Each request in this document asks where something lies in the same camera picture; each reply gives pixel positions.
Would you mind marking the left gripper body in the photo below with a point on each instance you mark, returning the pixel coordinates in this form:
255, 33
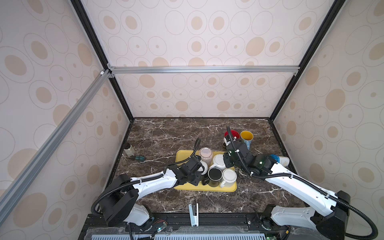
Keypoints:
194, 178

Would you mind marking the white cup blue lid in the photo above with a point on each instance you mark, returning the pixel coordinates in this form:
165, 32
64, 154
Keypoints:
285, 161

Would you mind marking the white clip on rail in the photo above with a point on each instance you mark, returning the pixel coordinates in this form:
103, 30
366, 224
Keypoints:
194, 214

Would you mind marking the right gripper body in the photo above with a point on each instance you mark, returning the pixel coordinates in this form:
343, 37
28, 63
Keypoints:
228, 161

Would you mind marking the black mug red inside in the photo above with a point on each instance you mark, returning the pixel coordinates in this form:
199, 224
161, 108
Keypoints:
212, 178

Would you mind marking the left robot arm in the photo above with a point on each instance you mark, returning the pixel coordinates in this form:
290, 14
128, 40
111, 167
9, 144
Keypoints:
118, 202

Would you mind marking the yellow plastic tray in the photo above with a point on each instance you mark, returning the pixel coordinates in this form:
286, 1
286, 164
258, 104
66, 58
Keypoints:
182, 155

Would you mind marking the horizontal aluminium bar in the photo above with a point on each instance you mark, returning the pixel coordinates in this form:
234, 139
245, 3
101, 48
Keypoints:
202, 70

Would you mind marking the pink mug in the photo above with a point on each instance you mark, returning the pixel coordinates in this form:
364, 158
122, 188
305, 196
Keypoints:
206, 155

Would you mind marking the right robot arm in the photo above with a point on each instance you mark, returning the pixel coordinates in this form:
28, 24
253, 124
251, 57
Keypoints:
327, 212

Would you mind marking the white cream mug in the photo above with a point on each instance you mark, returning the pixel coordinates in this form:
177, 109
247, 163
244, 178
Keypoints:
229, 178

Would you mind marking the small bottle black cap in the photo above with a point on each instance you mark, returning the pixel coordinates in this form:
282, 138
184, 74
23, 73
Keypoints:
128, 149

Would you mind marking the small green tool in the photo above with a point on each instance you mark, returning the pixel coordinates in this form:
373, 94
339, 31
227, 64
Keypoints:
138, 158

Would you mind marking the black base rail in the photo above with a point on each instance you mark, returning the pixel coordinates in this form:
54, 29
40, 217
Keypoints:
212, 226

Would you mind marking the white ribbed mug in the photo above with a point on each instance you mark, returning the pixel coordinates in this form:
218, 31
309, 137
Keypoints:
218, 162

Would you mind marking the white bottom dark mug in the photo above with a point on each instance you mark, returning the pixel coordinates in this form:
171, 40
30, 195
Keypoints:
203, 168

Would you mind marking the diagonal aluminium bar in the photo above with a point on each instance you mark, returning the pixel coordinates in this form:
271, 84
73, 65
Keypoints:
20, 185

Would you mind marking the blue butterfly mug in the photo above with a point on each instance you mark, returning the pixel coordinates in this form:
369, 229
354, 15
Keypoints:
247, 137

